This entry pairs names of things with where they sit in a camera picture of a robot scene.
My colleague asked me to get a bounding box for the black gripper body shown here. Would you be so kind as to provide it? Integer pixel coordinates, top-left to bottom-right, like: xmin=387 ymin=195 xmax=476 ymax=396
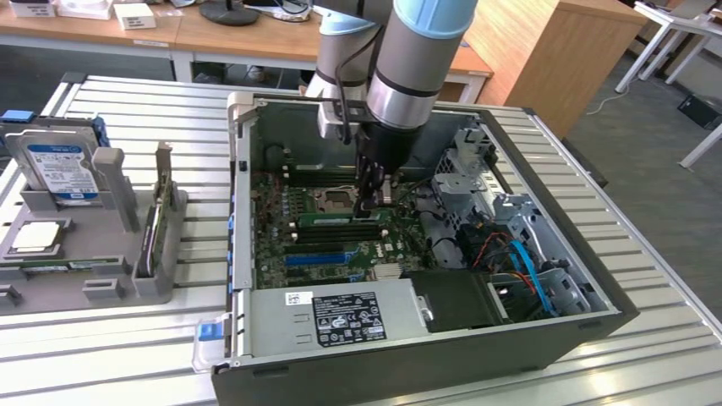
xmin=353 ymin=121 xmax=421 ymax=176

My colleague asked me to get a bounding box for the green RAM stick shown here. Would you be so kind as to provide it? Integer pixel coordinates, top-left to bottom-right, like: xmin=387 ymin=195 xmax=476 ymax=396
xmin=296 ymin=212 xmax=385 ymax=227
xmin=18 ymin=261 xmax=96 ymax=272

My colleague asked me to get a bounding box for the black RAM slots bank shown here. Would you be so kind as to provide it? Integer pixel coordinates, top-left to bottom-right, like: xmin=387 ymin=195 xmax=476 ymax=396
xmin=284 ymin=163 xmax=361 ymax=188
xmin=291 ymin=222 xmax=383 ymax=245

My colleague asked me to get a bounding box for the CPU socket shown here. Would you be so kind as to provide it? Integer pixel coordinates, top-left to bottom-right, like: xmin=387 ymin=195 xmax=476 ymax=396
xmin=305 ymin=184 xmax=363 ymax=213

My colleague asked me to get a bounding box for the green motherboard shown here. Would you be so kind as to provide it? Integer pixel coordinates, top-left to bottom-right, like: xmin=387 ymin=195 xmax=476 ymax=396
xmin=249 ymin=167 xmax=441 ymax=290

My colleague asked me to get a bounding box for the silver metal disk bay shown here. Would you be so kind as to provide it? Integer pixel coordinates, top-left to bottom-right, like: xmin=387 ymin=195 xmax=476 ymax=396
xmin=427 ymin=123 xmax=499 ymax=204

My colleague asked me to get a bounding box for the blue expansion slot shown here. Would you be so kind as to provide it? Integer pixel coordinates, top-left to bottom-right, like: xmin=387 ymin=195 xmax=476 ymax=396
xmin=283 ymin=250 xmax=352 ymax=266

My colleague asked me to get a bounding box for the small silver chipset heatsink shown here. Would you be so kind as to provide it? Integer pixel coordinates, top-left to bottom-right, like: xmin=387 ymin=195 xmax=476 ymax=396
xmin=368 ymin=265 xmax=404 ymax=283

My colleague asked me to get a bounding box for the grey power supply unit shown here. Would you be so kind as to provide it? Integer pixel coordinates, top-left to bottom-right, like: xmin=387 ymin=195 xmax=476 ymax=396
xmin=240 ymin=277 xmax=432 ymax=357

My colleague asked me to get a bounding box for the wooden cabinet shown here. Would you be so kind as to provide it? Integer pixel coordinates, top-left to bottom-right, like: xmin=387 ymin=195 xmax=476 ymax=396
xmin=460 ymin=0 xmax=647 ymax=140

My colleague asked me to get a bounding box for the graphics card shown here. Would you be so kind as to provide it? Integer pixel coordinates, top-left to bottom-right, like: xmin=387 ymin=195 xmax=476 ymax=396
xmin=139 ymin=142 xmax=175 ymax=279

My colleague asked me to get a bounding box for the wooden desk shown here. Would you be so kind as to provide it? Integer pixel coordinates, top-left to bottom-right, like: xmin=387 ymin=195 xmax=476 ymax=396
xmin=0 ymin=0 xmax=495 ymax=105

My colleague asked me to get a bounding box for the black monitor stand base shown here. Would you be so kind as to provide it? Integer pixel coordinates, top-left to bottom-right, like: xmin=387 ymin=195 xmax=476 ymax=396
xmin=199 ymin=0 xmax=261 ymax=27

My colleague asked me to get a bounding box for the black open PC case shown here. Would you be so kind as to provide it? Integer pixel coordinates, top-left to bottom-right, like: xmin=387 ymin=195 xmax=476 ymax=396
xmin=209 ymin=91 xmax=642 ymax=406

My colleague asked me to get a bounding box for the blue case latch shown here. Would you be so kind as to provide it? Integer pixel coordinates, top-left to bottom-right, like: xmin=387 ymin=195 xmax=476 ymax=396
xmin=193 ymin=320 xmax=228 ymax=344

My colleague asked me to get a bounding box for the grey parts rack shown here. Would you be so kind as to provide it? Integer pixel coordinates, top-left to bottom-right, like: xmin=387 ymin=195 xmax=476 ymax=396
xmin=0 ymin=145 xmax=191 ymax=317

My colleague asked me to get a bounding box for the white labelled cardboard box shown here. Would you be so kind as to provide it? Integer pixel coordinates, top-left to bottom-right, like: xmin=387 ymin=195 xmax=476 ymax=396
xmin=112 ymin=3 xmax=156 ymax=31

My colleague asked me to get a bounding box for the black box on floor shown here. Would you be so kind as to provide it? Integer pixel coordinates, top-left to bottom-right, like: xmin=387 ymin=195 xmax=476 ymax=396
xmin=675 ymin=92 xmax=722 ymax=131

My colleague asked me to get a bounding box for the hard disk blue label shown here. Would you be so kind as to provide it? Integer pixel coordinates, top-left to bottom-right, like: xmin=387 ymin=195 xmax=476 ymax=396
xmin=4 ymin=129 xmax=96 ymax=205

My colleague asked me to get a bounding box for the silver CPU chip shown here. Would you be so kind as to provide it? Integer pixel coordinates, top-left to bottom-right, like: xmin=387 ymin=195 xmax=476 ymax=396
xmin=10 ymin=221 xmax=61 ymax=251

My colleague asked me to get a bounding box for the blue disk caddy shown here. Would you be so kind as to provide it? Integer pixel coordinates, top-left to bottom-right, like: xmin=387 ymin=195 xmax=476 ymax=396
xmin=0 ymin=109 xmax=108 ymax=147

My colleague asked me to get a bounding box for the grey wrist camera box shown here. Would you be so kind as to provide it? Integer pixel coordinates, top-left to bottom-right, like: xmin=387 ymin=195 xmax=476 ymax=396
xmin=316 ymin=98 xmax=368 ymax=140

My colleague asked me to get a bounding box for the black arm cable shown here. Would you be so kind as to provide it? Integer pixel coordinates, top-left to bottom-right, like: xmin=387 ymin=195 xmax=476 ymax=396
xmin=332 ymin=31 xmax=380 ymax=147

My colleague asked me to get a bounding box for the blue SATA wire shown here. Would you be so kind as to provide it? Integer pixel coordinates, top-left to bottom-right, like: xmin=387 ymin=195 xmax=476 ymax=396
xmin=508 ymin=239 xmax=560 ymax=319

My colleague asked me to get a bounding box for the white floor cable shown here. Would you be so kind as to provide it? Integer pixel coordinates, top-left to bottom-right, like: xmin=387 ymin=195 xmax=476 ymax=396
xmin=586 ymin=86 xmax=623 ymax=116

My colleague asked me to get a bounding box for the white metal frame table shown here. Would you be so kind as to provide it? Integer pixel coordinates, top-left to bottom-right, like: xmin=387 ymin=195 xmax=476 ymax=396
xmin=612 ymin=0 xmax=722 ymax=95

